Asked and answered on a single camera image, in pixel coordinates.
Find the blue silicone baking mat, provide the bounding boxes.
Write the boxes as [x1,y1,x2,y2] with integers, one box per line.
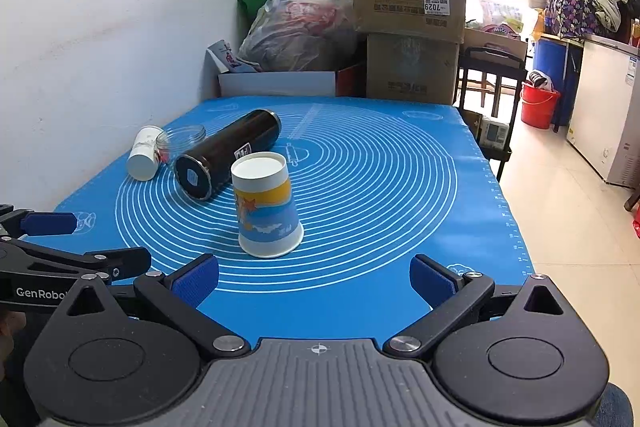
[52,95,537,344]

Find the white chest freezer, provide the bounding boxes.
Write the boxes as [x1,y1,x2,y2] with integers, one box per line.
[566,32,640,188]

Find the purple patterned bag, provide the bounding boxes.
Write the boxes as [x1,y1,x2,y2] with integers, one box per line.
[543,0,602,40]

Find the red open box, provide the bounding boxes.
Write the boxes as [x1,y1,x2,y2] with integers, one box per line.
[335,63,369,98]

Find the white open box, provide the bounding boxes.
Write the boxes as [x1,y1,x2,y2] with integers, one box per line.
[217,69,337,98]

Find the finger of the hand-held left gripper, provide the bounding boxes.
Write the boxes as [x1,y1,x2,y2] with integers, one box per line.
[0,204,79,239]
[0,240,152,283]

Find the black metal rack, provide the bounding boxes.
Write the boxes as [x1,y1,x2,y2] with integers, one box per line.
[456,47,529,182]

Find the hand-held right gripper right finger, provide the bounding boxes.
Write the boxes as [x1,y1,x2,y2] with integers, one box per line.
[384,253,586,360]

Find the clear plastic bag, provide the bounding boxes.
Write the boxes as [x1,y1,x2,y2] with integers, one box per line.
[238,0,359,73]

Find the cardboard box with blue print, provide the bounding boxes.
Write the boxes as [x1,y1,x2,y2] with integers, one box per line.
[366,32,461,106]

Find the small white appliance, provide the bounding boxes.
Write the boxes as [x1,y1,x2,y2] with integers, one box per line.
[478,114,512,151]

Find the flat cardboard box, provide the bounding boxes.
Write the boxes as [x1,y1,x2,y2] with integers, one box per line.
[462,27,529,62]

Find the blue plastic barrel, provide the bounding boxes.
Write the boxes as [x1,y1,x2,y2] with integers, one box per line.
[532,38,582,126]

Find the printed paper cup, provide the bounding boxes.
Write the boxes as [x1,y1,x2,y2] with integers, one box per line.
[231,151,305,260]

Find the clear glass jar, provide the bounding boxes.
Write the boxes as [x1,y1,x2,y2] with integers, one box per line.
[154,125,207,166]

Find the small white printed carton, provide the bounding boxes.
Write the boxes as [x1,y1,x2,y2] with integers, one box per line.
[206,39,262,74]

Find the white plastic bottle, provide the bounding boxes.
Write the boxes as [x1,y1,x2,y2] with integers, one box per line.
[126,126,166,182]

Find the colourful snack bags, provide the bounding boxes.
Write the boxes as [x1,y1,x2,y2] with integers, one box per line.
[475,0,527,38]

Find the red plastic bucket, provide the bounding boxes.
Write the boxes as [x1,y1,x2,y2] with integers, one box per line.
[520,81,561,130]

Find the person's blue jeans leg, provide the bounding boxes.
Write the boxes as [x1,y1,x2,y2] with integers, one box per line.
[595,384,637,427]

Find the black thermos bottle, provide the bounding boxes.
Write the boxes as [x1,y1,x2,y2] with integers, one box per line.
[173,109,282,202]

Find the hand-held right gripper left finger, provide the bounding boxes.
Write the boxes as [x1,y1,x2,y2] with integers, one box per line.
[50,253,250,360]

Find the pile of clothes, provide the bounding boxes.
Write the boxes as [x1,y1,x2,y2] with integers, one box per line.
[592,0,624,40]

